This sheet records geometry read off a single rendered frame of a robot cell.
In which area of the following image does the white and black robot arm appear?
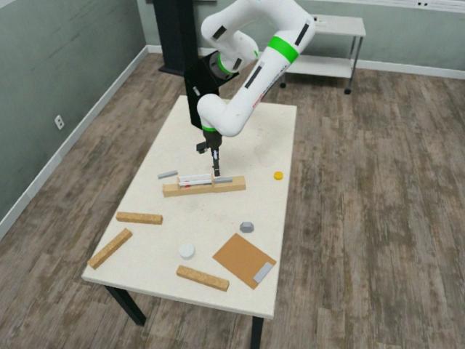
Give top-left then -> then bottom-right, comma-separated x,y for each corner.
198,0 -> 315,140

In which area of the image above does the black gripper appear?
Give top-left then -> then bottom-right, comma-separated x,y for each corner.
206,137 -> 222,177

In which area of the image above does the grey bar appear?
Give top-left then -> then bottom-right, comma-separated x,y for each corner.
214,177 -> 233,184
157,170 -> 178,180

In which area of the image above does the pale grey short cylinder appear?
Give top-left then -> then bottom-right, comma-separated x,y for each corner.
179,244 -> 195,260

